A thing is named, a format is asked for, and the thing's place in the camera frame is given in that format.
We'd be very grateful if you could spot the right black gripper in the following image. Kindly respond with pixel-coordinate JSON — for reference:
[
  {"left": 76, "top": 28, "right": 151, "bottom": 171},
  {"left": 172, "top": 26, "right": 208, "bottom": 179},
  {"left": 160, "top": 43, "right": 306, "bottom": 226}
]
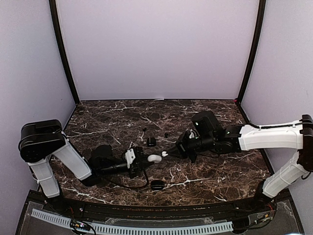
[{"left": 167, "top": 131, "right": 216, "bottom": 164}]

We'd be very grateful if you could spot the white earbud charging case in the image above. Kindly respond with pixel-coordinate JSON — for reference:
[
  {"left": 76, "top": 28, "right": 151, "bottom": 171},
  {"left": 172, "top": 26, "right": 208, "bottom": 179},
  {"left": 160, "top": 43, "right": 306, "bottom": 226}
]
[{"left": 147, "top": 154, "right": 162, "bottom": 164}]

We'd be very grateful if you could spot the black charging case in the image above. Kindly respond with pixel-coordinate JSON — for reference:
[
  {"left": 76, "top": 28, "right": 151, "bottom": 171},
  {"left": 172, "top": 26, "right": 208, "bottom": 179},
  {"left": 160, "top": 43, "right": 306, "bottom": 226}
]
[
  {"left": 150, "top": 180, "right": 165, "bottom": 191},
  {"left": 146, "top": 137, "right": 157, "bottom": 147}
]

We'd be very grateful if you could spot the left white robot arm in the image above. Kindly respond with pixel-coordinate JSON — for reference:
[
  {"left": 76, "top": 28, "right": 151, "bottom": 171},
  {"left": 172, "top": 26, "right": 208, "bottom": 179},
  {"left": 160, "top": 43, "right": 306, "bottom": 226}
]
[{"left": 18, "top": 119, "right": 162, "bottom": 213}]

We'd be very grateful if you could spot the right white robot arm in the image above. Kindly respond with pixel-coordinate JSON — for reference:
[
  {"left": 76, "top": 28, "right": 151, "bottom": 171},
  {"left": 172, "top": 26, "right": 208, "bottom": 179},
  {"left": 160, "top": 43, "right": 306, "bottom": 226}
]
[{"left": 163, "top": 111, "right": 313, "bottom": 212}]

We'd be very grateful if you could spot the black closed charging case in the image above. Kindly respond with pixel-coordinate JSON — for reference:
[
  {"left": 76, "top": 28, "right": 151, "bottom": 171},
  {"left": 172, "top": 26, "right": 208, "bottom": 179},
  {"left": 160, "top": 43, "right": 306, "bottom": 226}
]
[{"left": 150, "top": 180, "right": 165, "bottom": 191}]

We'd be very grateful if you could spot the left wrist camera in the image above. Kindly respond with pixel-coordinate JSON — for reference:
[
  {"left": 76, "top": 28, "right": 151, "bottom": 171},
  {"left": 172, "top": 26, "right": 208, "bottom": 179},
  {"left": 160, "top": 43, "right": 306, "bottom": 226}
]
[{"left": 125, "top": 149, "right": 136, "bottom": 169}]

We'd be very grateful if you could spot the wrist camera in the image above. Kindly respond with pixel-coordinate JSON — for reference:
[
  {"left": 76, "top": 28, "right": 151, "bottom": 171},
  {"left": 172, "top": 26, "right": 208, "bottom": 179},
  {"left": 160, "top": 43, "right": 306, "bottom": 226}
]
[
  {"left": 125, "top": 149, "right": 136, "bottom": 169},
  {"left": 181, "top": 129, "right": 194, "bottom": 141}
]

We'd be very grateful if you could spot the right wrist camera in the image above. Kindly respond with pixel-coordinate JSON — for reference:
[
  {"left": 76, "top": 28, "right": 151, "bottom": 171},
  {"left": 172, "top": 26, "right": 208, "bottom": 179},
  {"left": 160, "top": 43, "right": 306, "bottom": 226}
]
[{"left": 181, "top": 129, "right": 194, "bottom": 141}]

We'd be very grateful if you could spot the black front frame rail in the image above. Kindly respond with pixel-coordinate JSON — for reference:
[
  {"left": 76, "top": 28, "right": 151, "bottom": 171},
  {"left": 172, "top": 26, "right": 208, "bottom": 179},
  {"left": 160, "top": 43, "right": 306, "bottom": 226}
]
[{"left": 16, "top": 190, "right": 304, "bottom": 235}]

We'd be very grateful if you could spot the white slotted cable duct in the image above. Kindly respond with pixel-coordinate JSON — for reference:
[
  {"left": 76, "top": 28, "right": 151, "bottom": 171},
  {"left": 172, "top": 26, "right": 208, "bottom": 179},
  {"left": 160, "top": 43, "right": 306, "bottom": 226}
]
[{"left": 31, "top": 209, "right": 233, "bottom": 235}]

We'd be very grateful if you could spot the right black frame post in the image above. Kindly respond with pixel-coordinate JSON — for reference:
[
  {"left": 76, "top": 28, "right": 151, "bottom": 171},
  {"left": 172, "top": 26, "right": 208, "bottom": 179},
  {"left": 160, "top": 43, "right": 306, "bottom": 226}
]
[{"left": 236, "top": 0, "right": 267, "bottom": 105}]

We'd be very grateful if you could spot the black frame post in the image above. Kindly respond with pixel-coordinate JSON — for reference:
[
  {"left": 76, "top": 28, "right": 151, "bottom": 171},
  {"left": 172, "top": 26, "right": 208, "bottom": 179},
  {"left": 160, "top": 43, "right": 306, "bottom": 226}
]
[
  {"left": 48, "top": 0, "right": 80, "bottom": 106},
  {"left": 236, "top": 0, "right": 267, "bottom": 105}
]

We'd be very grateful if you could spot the left black frame post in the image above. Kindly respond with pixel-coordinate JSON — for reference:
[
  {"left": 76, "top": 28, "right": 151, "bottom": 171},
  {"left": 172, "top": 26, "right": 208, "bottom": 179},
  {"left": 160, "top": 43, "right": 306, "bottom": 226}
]
[{"left": 48, "top": 0, "right": 80, "bottom": 106}]

